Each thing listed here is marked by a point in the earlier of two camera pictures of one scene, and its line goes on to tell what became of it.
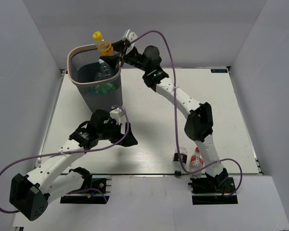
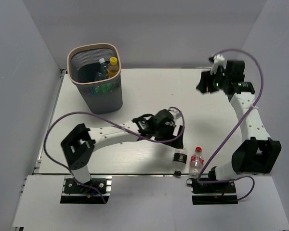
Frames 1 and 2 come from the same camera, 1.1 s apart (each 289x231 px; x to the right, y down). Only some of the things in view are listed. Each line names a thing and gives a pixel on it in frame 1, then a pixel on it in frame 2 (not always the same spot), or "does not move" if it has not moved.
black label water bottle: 177,165 does not move
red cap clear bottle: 197,161 does not move
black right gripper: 120,46 -> 205,82
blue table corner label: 218,70 does not move
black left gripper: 130,140 -> 172,126
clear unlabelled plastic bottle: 104,71 does not move
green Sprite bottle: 106,88 does not move
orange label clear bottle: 105,48 -> 113,68
